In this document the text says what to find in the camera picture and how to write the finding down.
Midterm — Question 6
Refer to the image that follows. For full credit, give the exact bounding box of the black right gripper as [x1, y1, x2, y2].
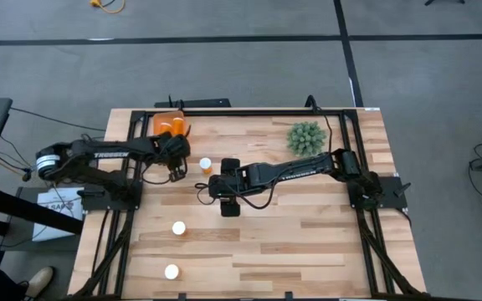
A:
[207, 157, 249, 217]

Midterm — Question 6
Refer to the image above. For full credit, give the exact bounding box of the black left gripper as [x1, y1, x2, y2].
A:
[155, 123, 193, 183]

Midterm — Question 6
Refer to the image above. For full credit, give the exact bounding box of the orange translucent plastic basket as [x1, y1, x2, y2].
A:
[152, 110, 188, 138]

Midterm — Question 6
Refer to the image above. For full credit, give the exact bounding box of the black flat device with antennas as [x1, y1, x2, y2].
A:
[154, 94, 233, 109]

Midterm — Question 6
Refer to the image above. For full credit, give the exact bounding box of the green plant in patterned pot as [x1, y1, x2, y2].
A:
[285, 120, 328, 156]

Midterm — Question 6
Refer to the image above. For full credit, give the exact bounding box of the white printed cardboard box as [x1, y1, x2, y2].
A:
[31, 186, 85, 242]

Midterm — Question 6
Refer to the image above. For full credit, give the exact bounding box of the black desk beam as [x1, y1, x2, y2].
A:
[0, 183, 85, 235]

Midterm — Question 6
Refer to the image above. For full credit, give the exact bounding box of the person's shoe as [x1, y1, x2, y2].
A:
[25, 266, 54, 298]

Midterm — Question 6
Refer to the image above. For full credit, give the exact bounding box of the black aluminium table frame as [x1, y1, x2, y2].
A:
[71, 108, 428, 301]

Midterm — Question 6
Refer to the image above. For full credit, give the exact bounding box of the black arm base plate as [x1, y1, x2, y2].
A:
[81, 183, 144, 212]
[346, 175, 408, 210]

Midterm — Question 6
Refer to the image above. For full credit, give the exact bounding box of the yellow floor cable with plug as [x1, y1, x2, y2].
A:
[89, 0, 126, 14]

